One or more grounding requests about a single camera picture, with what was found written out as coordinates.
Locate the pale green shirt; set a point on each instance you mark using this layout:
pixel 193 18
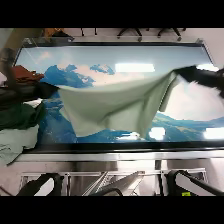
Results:
pixel 110 100

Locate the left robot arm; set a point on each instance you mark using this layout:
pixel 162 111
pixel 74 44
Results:
pixel 56 182

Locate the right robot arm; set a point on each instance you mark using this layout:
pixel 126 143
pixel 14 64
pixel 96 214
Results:
pixel 203 76

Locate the black office chair base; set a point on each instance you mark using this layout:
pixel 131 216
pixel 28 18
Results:
pixel 170 31
pixel 130 31

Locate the dark green garment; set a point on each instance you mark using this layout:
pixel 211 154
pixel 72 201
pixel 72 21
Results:
pixel 18 116

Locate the red-brown garment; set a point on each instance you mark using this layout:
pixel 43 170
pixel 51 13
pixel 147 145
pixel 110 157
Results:
pixel 25 75

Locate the silver frame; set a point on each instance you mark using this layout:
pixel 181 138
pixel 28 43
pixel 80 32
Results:
pixel 100 156

